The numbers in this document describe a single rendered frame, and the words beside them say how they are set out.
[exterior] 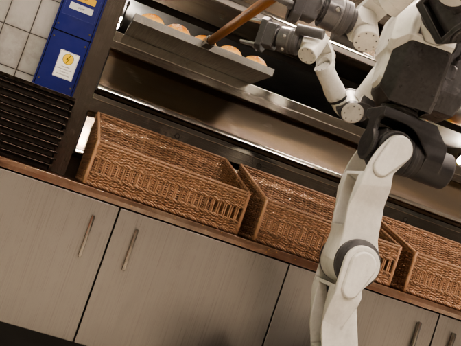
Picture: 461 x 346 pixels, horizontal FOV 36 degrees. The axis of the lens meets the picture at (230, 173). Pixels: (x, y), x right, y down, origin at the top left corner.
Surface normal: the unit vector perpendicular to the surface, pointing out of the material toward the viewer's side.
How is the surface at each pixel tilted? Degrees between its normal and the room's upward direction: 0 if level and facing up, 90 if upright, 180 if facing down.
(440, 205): 70
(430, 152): 90
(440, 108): 116
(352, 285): 90
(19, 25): 90
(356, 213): 90
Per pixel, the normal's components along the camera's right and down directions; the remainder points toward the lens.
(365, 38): -0.08, 0.72
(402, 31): -0.62, -0.35
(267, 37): -0.32, -0.17
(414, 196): 0.34, -0.30
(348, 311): 0.03, 0.39
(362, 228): 0.24, 0.02
